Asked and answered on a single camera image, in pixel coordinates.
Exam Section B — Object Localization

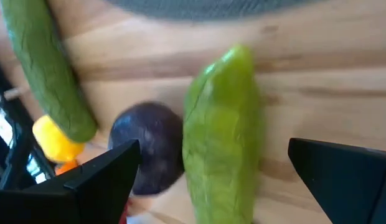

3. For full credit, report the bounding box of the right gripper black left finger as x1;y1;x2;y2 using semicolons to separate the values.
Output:
0;139;141;224

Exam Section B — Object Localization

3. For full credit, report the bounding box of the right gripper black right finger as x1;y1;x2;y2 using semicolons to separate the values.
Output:
288;138;386;224

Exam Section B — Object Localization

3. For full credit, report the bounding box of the orange chili pepper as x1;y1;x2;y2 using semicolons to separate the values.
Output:
54;159;79;175

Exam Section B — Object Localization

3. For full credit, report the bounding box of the yellow bell pepper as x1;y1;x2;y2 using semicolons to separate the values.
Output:
32;114;86;165

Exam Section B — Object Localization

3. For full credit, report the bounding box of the dark purple plum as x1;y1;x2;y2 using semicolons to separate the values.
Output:
107;101;185;197

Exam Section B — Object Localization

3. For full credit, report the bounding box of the light green bell pepper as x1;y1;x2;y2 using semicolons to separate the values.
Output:
182;43;264;224

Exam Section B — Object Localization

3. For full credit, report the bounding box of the green cucumber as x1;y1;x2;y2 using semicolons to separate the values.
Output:
0;0;99;144

